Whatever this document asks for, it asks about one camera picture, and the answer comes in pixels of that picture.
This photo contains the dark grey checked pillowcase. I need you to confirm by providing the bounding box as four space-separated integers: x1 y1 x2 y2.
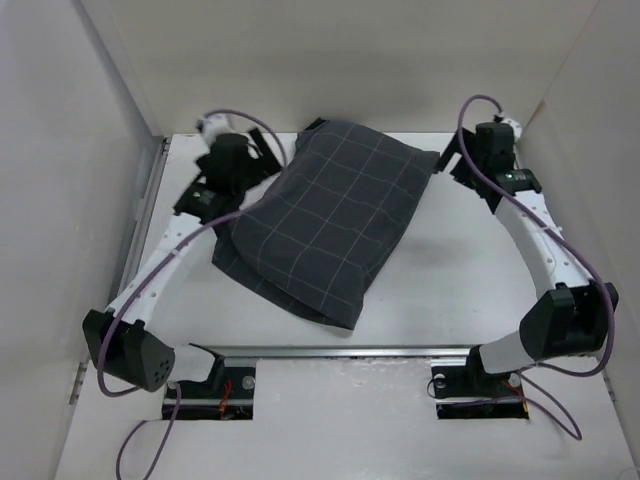
212 119 439 330

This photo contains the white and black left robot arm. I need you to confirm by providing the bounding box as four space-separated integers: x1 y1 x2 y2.
82 125 286 397

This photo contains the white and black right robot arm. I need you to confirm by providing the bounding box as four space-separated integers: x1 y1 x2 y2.
432 119 619 399

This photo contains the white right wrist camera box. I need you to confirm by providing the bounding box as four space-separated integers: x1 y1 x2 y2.
493 112 523 143

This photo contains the aluminium front rail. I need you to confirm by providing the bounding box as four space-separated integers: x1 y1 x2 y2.
205 345 470 359

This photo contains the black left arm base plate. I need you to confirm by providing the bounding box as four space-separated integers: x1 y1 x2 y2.
178 365 256 401

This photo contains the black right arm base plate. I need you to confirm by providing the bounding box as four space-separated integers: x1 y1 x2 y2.
431 365 521 400

